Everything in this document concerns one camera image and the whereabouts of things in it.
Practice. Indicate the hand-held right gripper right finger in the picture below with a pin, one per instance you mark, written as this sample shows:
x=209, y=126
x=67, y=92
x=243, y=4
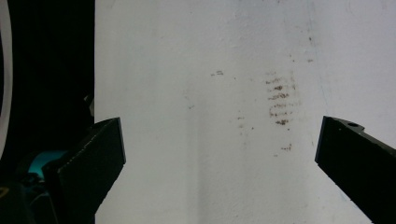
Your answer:
x=358, y=161

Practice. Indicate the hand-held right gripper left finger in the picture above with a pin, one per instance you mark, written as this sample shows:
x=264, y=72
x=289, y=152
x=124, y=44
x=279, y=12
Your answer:
x=90, y=165

